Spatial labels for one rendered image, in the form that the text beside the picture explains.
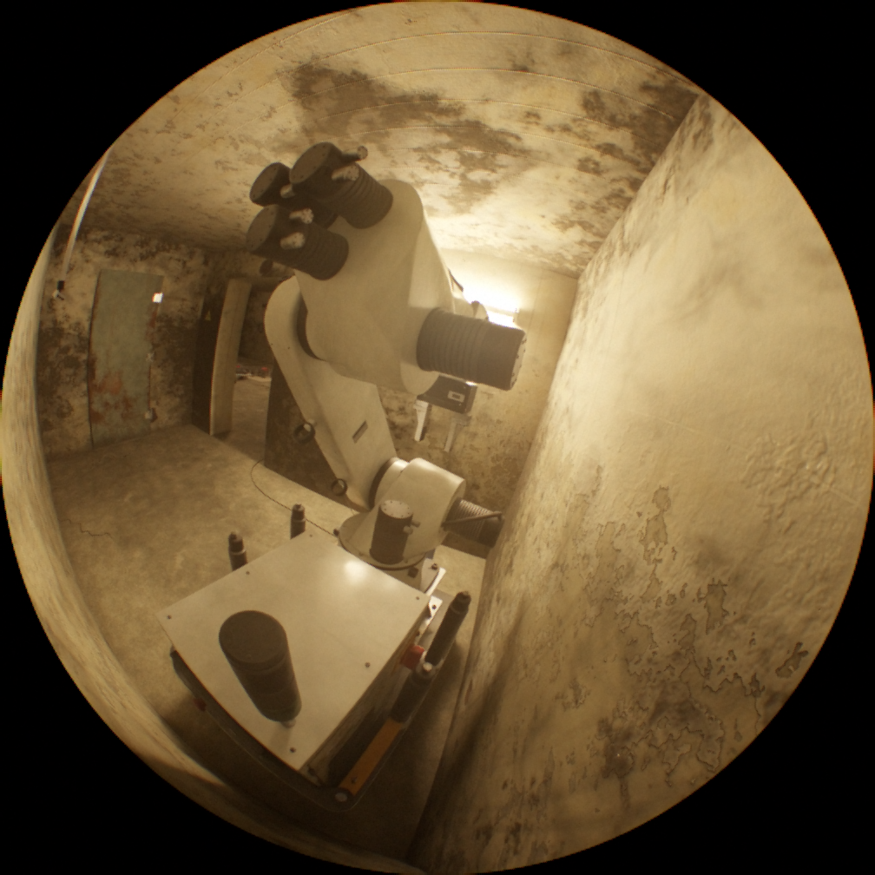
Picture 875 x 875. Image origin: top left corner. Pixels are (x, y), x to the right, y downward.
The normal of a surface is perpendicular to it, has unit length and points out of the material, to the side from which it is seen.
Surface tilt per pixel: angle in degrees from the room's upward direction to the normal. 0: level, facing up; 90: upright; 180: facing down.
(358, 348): 121
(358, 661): 0
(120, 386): 90
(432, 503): 57
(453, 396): 90
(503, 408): 90
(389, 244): 90
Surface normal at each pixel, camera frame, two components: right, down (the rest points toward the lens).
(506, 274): -0.24, 0.21
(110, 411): 0.94, 0.30
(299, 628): 0.26, -0.93
